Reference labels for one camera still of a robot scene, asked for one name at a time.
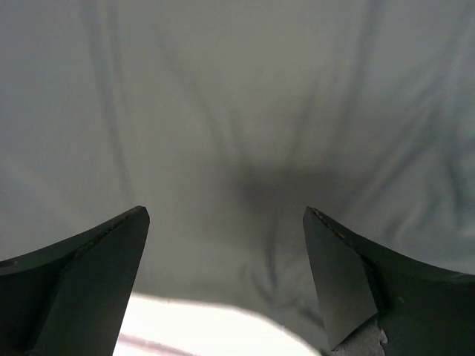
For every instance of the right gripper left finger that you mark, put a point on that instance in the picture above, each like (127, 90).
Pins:
(70, 298)

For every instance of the dark grey t-shirt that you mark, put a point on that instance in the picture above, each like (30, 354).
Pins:
(226, 119)

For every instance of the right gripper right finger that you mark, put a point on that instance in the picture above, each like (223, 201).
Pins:
(375, 301)

